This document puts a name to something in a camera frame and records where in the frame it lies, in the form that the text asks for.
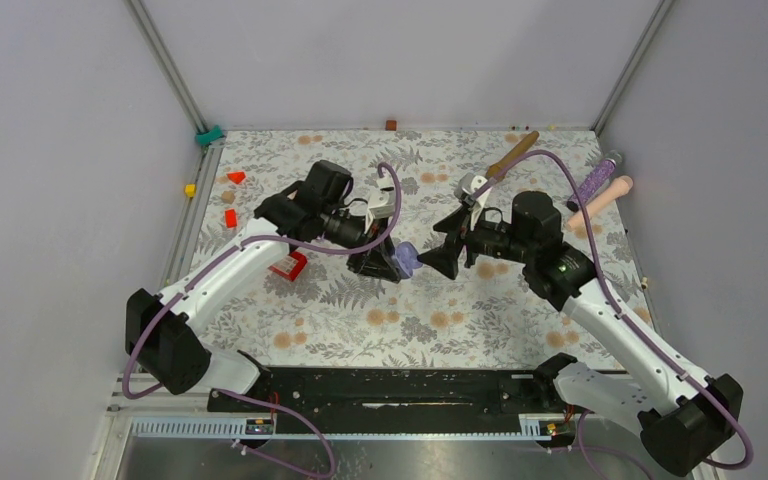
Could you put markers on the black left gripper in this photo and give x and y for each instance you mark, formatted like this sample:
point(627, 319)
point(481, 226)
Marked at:
point(378, 262)

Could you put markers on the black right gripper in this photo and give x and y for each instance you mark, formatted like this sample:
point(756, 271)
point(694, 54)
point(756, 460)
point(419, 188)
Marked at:
point(445, 258)

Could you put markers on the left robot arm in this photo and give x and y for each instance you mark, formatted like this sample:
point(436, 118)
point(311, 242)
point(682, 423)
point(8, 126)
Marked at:
point(163, 330)

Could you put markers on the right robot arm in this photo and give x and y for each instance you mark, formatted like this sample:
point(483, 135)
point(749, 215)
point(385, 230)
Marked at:
point(679, 411)

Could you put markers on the floral patterned mat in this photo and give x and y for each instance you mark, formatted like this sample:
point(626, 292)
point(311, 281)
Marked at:
point(485, 318)

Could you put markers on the red plastic tray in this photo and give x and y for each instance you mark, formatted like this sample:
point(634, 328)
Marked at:
point(291, 266)

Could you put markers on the brown wooden stick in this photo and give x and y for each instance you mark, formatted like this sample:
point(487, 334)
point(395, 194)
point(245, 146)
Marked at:
point(524, 143)

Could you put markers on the red rectangular block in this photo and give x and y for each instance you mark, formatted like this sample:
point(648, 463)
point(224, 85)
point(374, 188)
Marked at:
point(231, 219)

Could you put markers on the purple glitter tube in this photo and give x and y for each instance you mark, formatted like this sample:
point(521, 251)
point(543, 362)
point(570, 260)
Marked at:
point(595, 179)

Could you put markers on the red triangular block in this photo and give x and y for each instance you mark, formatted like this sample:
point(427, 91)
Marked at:
point(236, 177)

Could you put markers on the pink flesh-coloured stick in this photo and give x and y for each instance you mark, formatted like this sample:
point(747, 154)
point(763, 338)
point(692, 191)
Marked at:
point(618, 188)

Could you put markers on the teal arch block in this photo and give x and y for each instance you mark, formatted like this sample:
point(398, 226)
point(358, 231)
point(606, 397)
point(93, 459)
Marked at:
point(206, 138)

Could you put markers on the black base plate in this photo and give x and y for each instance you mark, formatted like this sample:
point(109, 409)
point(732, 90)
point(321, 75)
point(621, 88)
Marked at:
point(379, 401)

